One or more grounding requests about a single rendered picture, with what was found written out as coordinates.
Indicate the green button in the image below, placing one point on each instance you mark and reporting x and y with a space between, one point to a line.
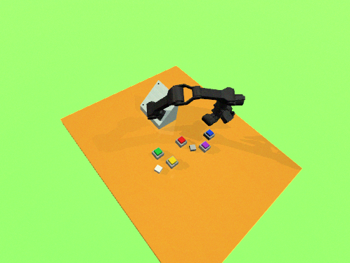
157 153

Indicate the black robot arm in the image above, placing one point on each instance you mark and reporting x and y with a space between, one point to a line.
175 96

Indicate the blue button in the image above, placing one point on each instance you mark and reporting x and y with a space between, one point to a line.
209 134

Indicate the red button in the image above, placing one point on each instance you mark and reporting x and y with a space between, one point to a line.
180 141

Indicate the purple button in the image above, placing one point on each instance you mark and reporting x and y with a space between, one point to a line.
204 147

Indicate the yellow button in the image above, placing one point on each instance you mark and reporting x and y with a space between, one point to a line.
172 162

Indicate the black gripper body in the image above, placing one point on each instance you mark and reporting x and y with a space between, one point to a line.
210 119

